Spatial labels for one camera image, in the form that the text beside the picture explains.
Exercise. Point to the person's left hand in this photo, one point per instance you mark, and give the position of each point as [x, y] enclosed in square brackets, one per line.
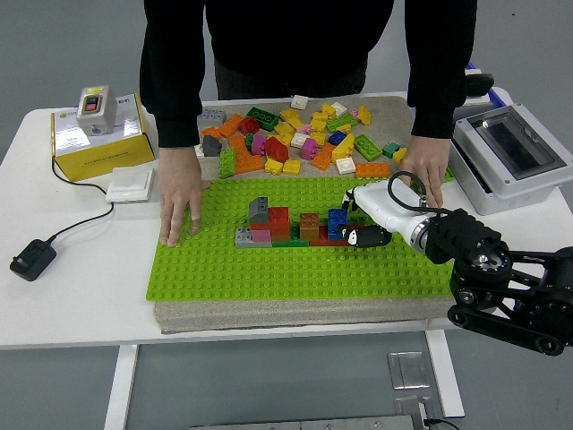
[427, 159]

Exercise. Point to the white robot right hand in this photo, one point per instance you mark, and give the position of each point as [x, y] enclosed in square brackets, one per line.
[376, 201]

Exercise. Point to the person's right hand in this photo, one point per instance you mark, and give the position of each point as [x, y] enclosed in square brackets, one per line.
[179, 188]

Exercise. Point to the green studded baseplate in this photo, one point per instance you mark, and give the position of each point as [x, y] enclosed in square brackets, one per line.
[268, 273]

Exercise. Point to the person's right forearm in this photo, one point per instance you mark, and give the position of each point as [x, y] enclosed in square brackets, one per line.
[172, 112]

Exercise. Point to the person's left forearm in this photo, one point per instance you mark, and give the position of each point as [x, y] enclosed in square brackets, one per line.
[436, 103]

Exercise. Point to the long orange toy brick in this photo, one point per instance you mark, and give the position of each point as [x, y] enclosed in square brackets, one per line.
[372, 170]
[323, 157]
[231, 126]

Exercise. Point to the small dark green toy brick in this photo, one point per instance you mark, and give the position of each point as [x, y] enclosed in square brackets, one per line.
[390, 149]
[249, 141]

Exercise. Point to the white toy brick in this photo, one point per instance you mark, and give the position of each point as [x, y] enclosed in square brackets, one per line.
[299, 140]
[345, 165]
[199, 151]
[339, 108]
[300, 102]

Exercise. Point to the dark grey slope toy brick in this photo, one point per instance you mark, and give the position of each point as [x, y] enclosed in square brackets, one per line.
[211, 145]

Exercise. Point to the long lime toy brick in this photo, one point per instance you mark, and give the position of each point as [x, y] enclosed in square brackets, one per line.
[341, 122]
[227, 163]
[367, 147]

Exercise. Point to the yellow curved toy brick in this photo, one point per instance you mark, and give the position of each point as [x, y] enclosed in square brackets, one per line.
[343, 148]

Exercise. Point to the small orange toy brick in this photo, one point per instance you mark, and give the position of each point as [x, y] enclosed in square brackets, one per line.
[212, 133]

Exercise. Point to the long red toy brick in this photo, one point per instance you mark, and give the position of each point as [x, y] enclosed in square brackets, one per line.
[322, 243]

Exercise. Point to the brown toy brick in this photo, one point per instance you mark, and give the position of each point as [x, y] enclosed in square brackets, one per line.
[310, 226]

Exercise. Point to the large orange toy plate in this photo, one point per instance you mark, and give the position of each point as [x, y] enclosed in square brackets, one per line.
[248, 161]

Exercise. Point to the yellow slope toy brick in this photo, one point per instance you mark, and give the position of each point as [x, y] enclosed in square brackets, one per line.
[364, 115]

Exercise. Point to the long grey toy brick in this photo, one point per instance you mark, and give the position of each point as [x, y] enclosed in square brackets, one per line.
[211, 118]

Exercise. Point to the small pink toy brick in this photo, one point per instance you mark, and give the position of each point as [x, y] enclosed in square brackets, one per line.
[355, 114]
[303, 129]

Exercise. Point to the dark red toy brick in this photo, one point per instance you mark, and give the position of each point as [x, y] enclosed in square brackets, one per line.
[281, 233]

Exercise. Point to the red slope toy brick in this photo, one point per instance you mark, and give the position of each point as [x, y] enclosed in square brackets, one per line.
[276, 149]

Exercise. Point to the long dark green toy brick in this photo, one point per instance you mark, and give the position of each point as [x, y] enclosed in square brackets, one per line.
[262, 118]

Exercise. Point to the grey-brown foam mat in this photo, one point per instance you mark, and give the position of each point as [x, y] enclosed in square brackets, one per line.
[389, 121]

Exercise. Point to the yellow cardboard box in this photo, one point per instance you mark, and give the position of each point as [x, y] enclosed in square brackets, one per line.
[107, 157]

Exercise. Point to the black plug adapter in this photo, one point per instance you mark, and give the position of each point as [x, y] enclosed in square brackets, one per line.
[481, 84]

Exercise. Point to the blue plastic bin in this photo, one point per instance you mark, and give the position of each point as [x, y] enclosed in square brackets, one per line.
[496, 96]

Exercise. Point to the black power adapter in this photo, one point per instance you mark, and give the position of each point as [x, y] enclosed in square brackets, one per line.
[32, 260]

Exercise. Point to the large metal floor plate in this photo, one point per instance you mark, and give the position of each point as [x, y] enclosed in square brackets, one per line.
[409, 405]
[407, 369]

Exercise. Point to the white table leg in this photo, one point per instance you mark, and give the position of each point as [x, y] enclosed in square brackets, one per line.
[121, 387]
[445, 372]

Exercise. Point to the person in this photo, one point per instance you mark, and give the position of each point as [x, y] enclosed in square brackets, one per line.
[291, 36]

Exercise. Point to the long metal bar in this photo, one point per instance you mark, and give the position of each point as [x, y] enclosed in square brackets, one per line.
[313, 424]

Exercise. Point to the white wall switch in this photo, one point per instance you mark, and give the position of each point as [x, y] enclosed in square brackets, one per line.
[130, 185]

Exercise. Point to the white wall socket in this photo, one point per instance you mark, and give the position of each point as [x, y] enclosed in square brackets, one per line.
[474, 99]

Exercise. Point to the grey push-button switch box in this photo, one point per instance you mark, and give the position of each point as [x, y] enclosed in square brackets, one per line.
[96, 111]

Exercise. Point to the grey enclosure with clear lid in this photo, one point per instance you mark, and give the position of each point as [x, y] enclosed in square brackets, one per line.
[537, 188]

